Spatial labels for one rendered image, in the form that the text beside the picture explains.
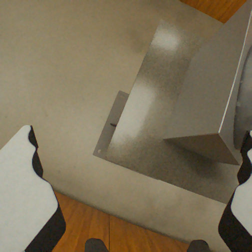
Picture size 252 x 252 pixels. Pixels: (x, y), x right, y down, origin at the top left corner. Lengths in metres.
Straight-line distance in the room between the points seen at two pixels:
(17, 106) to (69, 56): 0.51
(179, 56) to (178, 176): 0.25
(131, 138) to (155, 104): 0.08
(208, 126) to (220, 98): 0.03
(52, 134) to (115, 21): 0.95
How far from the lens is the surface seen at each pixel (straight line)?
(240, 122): 0.24
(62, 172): 1.36
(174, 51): 0.43
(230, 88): 0.22
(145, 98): 0.38
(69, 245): 0.81
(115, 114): 1.31
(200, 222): 1.56
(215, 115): 0.22
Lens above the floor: 1.30
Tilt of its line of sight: 82 degrees down
